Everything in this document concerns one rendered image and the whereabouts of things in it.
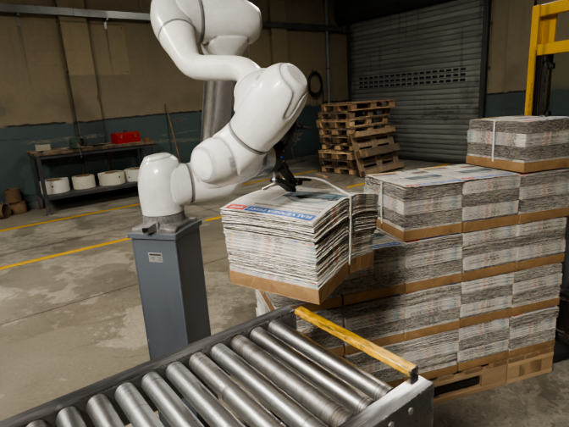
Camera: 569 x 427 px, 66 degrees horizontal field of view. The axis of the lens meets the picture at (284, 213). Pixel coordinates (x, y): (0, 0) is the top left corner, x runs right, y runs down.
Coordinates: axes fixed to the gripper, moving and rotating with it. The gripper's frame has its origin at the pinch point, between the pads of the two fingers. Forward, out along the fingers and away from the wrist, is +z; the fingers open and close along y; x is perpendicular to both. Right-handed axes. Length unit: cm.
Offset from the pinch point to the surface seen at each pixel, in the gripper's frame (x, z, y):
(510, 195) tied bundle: 42, 109, 23
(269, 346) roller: -1, -16, 52
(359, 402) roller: 30, -26, 52
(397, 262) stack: 6, 68, 49
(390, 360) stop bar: 31, -11, 48
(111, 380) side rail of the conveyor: -26, -48, 54
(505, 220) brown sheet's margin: 41, 108, 34
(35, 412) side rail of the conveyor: -32, -64, 56
